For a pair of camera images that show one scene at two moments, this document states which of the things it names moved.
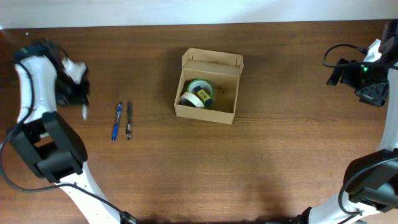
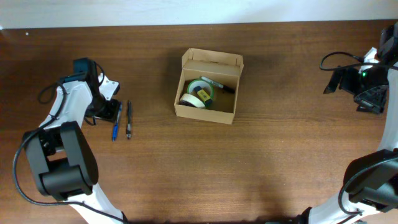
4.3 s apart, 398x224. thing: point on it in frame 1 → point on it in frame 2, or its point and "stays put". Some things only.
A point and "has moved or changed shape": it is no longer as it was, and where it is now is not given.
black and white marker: [84, 111] has moved or changed shape
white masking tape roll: [188, 99] stays put
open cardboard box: [222, 70] stays put
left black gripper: [74, 92] → [109, 109]
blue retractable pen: [117, 122] stays put
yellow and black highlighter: [204, 96] stays put
